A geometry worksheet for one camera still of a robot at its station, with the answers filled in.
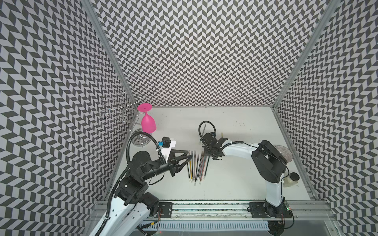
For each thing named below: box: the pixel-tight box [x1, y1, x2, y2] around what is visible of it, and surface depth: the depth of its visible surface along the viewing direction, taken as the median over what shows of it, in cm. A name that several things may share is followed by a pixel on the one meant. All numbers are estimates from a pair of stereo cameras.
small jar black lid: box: [282, 172, 300, 188], surface depth 76 cm
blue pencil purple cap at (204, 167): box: [202, 156, 207, 180], surface depth 89 cm
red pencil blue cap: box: [199, 154, 206, 185], surface depth 88 cm
